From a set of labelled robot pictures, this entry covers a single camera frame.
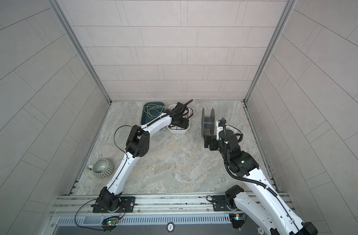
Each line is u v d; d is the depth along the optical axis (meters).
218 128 0.63
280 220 0.39
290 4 0.70
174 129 0.97
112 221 0.64
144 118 1.02
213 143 0.63
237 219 0.68
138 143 0.63
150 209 0.71
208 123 0.89
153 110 1.08
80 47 0.85
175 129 0.99
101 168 0.82
